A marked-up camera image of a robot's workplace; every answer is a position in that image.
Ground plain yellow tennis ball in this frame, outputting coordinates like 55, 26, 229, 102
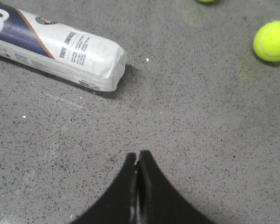
253, 21, 280, 62

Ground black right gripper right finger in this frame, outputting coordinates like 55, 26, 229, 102
137, 150, 213, 224

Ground Wilson 3 tennis ball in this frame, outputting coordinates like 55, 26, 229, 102
197, 0, 217, 4

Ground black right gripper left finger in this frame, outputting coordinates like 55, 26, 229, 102
72, 153, 138, 224

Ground white blue tennis ball can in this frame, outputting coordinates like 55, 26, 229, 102
0, 2, 127, 92

